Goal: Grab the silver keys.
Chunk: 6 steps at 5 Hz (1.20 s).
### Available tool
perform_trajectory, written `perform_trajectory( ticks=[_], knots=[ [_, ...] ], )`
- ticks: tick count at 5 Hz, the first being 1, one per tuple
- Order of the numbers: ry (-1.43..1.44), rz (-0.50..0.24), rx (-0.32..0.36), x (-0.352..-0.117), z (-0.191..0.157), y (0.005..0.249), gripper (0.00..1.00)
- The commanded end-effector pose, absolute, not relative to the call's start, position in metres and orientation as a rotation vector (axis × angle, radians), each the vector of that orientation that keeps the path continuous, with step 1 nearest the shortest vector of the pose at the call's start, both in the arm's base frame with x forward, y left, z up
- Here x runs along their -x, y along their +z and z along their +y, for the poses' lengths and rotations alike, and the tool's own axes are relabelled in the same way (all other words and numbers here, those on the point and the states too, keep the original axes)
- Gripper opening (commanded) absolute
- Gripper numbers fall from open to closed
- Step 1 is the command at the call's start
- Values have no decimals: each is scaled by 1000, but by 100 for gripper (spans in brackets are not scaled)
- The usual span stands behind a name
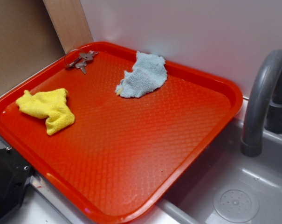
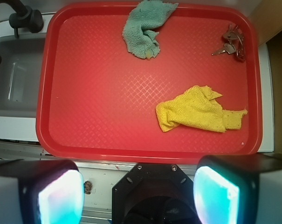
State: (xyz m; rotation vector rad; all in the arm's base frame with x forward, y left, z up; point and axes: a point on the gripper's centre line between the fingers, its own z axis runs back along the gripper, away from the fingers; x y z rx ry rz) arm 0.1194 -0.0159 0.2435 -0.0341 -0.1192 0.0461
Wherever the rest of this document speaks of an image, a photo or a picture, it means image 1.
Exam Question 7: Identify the silver keys on ring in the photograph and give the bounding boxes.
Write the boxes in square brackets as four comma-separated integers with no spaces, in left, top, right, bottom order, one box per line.
[63,49,98,74]

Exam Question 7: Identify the round sink drain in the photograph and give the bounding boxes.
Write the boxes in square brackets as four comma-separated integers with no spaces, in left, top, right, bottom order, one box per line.
[213,184,259,224]

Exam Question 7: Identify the grey curved faucet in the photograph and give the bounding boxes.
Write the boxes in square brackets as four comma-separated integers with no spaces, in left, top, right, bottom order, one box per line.
[241,49,282,157]

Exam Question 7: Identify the red plastic tray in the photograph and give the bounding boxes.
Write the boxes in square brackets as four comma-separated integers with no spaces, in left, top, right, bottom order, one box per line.
[0,42,243,224]

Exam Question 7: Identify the light blue cloth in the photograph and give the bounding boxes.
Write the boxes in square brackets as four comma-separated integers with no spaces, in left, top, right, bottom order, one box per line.
[115,51,168,98]

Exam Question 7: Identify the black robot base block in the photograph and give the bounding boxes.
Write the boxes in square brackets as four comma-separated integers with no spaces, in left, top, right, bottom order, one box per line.
[0,147,33,224]

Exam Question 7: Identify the grey plastic sink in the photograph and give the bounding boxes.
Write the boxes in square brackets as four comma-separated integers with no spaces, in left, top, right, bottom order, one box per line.
[0,98,282,224]

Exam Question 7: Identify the light wooden board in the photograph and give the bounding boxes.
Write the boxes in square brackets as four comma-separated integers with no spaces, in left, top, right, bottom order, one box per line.
[43,0,93,53]

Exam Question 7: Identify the yellow cloth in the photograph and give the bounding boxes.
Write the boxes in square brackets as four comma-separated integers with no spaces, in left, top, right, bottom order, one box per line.
[16,88,75,136]

